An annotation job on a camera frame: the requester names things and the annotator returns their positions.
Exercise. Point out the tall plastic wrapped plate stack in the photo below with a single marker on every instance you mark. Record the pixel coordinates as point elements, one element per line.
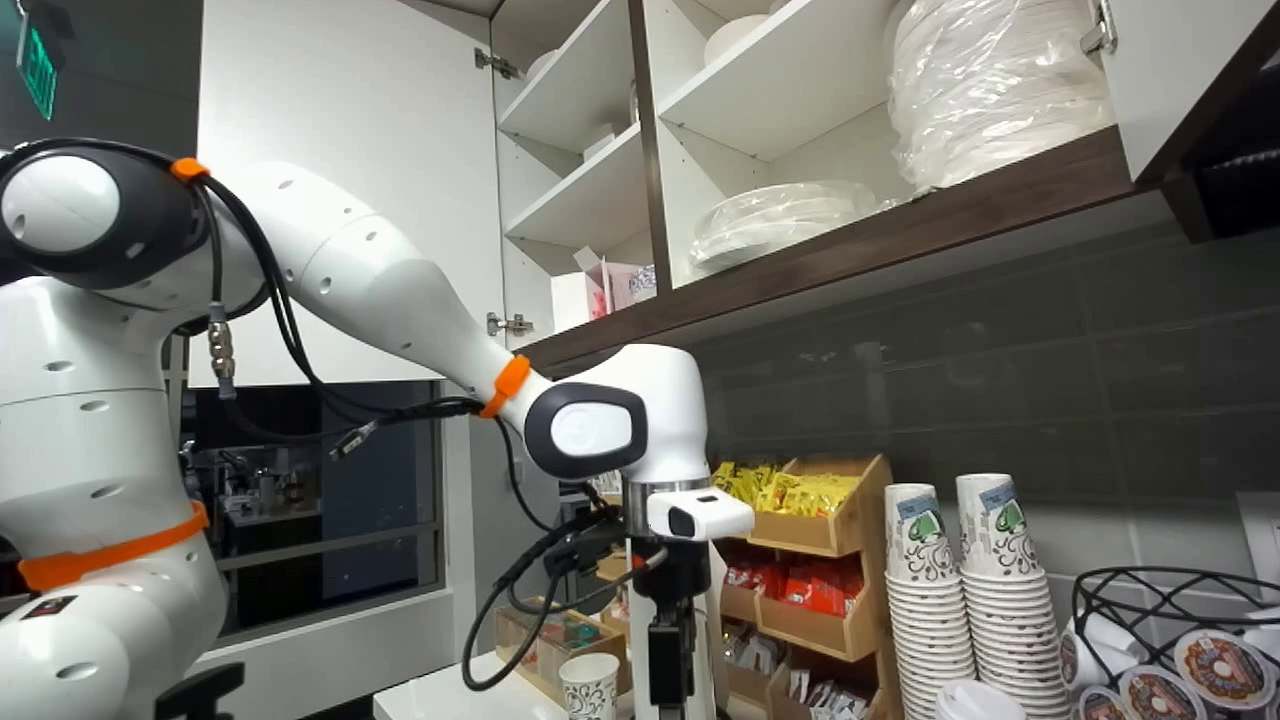
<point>992,92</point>

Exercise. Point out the yellow sweetener packet pile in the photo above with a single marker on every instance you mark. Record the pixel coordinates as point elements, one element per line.
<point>807,499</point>
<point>751,484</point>

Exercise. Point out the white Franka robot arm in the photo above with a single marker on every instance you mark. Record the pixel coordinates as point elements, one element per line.
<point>361,280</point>

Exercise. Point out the red and white box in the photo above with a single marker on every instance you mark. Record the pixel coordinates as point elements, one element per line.
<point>622,284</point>

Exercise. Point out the tiered wooden condiment organizer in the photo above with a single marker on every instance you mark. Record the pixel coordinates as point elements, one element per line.
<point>842,532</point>

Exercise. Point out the white paper towel roll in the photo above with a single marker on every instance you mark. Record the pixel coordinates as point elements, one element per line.
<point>638,666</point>

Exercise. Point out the green exit sign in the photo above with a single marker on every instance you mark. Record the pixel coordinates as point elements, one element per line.
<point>37,64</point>

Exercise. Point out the wooden packet tray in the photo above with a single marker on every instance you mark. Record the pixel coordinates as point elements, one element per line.
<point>881,683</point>

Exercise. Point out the white bowl stack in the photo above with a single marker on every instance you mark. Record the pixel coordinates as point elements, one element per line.
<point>737,39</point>

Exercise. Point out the dark glass window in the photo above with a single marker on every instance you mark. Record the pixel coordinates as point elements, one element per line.
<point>387,532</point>

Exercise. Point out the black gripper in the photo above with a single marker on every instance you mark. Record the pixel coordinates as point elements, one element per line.
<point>679,587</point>

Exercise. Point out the overhead kitchen cabinet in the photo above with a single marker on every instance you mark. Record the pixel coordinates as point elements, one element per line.
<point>932,220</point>

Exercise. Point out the white paper cup green print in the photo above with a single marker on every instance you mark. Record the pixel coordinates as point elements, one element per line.
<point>588,685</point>

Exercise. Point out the white sugar packet pile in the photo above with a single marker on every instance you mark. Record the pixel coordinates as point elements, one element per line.
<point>824,701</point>

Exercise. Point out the wooden tea box glass lid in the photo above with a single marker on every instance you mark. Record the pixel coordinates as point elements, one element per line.
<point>524,646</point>

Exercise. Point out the open cabinet door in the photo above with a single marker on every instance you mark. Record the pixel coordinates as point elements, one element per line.
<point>1175,64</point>
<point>347,81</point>

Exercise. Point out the printed paper cup stack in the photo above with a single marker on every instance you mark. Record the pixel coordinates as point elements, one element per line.
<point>1014,624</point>
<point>927,624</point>

